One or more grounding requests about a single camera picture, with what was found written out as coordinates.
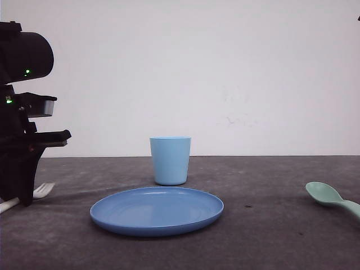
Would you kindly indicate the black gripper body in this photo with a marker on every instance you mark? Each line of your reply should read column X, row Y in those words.
column 18, row 132

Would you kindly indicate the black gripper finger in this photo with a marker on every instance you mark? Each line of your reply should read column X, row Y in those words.
column 18, row 169

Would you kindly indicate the white plastic fork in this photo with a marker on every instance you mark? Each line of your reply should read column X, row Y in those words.
column 42, row 191

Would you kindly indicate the light blue plastic cup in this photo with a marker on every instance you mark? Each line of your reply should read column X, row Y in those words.
column 170, row 157

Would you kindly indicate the mint green plastic spoon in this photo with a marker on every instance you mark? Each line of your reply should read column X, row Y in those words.
column 326, row 195

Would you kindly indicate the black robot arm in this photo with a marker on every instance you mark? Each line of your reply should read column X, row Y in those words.
column 24, row 56

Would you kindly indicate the blue plastic plate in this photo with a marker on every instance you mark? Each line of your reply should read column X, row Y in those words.
column 156, row 211

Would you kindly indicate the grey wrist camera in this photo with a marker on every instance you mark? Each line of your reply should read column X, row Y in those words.
column 37, row 106

